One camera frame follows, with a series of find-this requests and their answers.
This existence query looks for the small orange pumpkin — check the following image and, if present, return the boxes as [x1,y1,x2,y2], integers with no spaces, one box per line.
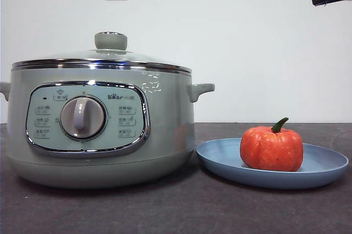
[240,117,304,172]

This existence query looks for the glass lid with green knob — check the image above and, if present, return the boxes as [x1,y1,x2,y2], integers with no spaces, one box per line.
[11,31,191,75]

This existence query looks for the blue round plate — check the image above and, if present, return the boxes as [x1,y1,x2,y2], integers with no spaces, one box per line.
[196,138,349,190]

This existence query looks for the pale green electric steamer pot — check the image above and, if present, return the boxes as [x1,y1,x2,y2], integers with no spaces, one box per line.
[0,64,216,190]

